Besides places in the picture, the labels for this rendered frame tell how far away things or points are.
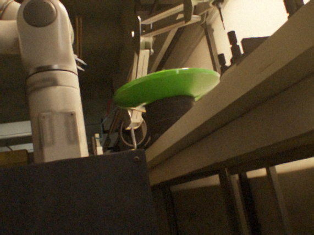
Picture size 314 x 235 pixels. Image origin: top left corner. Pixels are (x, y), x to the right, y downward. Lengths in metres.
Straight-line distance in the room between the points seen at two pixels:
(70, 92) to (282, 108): 0.36
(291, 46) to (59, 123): 0.40
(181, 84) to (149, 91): 0.08
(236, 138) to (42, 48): 0.38
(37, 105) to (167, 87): 0.35
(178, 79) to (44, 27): 0.34
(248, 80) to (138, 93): 0.48
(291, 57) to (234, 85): 0.12
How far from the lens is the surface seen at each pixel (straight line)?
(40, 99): 0.61
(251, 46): 0.64
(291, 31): 0.35
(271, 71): 0.38
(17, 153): 6.28
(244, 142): 0.56
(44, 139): 0.59
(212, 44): 2.69
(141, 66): 1.43
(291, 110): 0.45
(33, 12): 0.68
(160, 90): 0.85
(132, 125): 1.54
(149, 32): 1.34
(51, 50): 0.64
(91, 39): 6.56
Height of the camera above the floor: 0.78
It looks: 13 degrees up
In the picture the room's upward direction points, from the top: 11 degrees counter-clockwise
